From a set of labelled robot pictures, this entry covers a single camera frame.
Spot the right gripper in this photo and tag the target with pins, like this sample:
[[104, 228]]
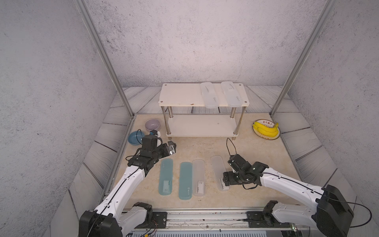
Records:
[[230, 180]]

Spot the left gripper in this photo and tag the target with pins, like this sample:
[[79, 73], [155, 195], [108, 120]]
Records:
[[166, 152]]

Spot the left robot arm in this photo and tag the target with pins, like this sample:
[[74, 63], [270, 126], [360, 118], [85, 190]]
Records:
[[118, 192]]

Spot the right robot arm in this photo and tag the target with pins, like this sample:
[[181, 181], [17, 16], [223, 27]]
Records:
[[296, 192]]

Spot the left green pencil case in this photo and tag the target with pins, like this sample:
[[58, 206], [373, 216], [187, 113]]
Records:
[[166, 177]]

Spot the green pencil case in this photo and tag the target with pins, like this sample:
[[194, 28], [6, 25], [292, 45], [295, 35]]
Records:
[[166, 177], [185, 181]]

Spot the right green pencil case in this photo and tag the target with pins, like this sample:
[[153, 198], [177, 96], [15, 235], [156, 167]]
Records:
[[185, 181]]

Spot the white two-tier shelf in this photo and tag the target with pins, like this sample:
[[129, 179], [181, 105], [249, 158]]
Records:
[[198, 125]]

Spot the purple bowl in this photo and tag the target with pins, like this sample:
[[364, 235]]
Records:
[[152, 124]]

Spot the blue bowl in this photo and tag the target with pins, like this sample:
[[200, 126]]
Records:
[[135, 137]]

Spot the yellow banana bunch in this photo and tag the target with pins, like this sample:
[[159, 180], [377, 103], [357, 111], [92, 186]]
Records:
[[266, 131]]

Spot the round enamel plate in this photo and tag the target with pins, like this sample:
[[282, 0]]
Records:
[[267, 123]]

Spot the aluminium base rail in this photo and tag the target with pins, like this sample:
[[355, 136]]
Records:
[[214, 219]]

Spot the right aluminium frame post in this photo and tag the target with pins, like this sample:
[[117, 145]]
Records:
[[316, 31]]

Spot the aluminium frame post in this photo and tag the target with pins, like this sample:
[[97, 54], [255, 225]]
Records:
[[316, 31], [82, 8]]

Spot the left aluminium frame post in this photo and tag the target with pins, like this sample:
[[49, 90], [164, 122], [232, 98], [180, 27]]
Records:
[[82, 8]]

